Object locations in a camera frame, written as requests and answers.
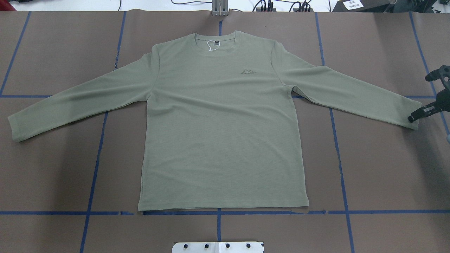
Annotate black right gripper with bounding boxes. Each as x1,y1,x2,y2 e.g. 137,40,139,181
407,92,450,122

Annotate olive green long-sleeve shirt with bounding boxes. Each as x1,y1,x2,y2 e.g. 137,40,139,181
8,31,422,211

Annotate grey usb hub orange ports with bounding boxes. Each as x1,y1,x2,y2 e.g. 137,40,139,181
252,0,276,12

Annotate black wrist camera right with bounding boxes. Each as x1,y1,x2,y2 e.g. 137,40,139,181
425,65,450,91

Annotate grey aluminium frame post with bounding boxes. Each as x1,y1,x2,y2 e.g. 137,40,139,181
211,0,229,17

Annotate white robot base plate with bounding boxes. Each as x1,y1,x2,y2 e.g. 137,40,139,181
172,241,265,253

